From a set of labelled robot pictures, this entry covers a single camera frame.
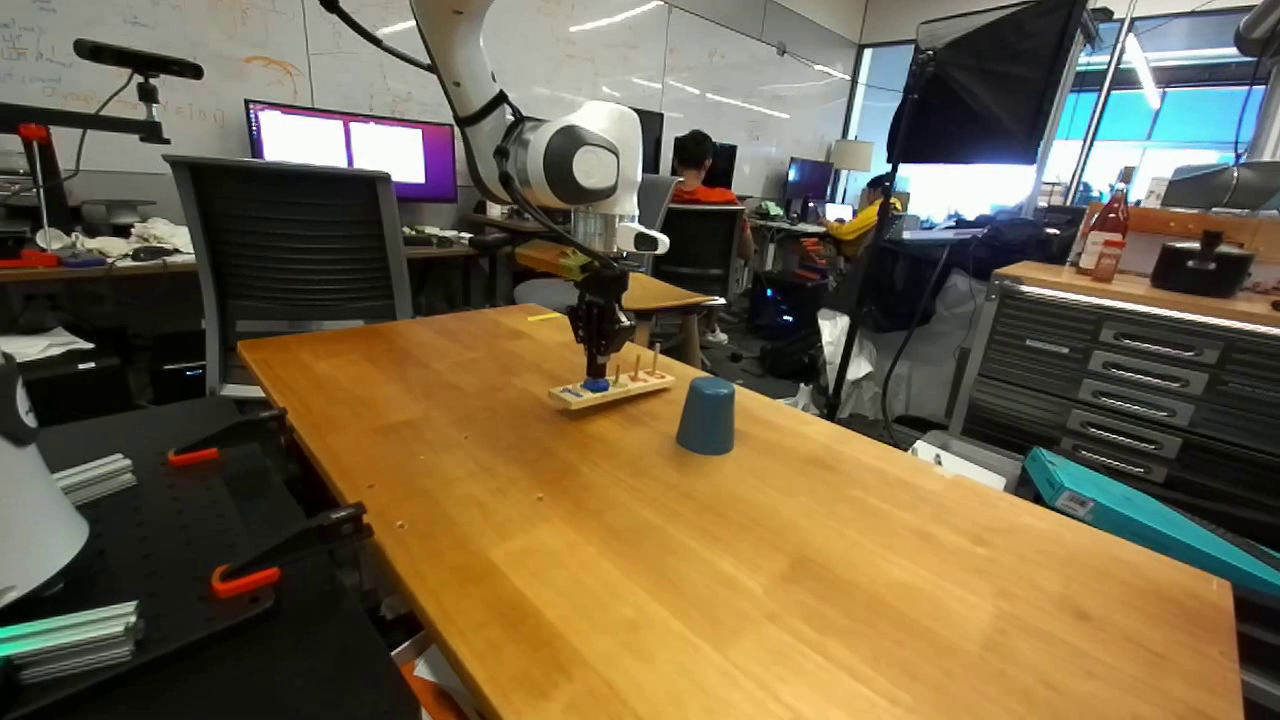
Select orange red bottle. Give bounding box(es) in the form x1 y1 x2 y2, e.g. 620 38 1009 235
1070 185 1136 285

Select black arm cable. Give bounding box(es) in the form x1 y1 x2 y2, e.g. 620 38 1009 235
314 0 452 81

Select black softbox light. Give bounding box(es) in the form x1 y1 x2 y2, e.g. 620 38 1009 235
884 0 1090 171

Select wooden peg stand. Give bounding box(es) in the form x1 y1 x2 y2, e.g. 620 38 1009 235
545 348 678 419

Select grey mesh office chair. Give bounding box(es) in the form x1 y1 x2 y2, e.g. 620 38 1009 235
164 149 419 401

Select white flat box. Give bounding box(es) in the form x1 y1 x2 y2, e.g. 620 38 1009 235
909 429 1027 494

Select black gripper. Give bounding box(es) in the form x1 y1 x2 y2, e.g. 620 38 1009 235
569 257 641 394

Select person in orange shirt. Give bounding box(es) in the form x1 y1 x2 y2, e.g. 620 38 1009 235
667 123 745 209

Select short aluminium extrusion piece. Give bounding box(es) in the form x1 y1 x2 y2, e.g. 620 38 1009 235
46 449 141 509

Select person in yellow shirt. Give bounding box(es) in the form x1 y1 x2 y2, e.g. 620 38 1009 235
822 167 909 257

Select black pot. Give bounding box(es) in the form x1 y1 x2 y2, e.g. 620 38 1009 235
1148 229 1260 299

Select aluminium extrusion bars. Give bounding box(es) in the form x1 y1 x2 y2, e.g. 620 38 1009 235
0 594 149 686

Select teal case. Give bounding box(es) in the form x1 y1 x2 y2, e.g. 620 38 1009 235
1021 445 1280 606

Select black light stand pole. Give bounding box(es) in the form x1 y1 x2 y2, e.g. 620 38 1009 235
819 154 900 424

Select blue plastic cup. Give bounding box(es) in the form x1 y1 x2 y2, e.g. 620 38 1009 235
671 372 745 458

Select grey drawer cabinet wooden top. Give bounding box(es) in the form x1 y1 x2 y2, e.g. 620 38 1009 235
946 257 1280 539

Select black bar camera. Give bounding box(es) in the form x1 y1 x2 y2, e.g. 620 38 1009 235
68 32 207 82

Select lit computer monitor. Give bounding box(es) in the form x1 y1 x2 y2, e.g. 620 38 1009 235
239 95 464 209

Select black orange bar clamp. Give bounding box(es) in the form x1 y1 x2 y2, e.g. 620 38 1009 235
164 405 293 477
204 501 377 605

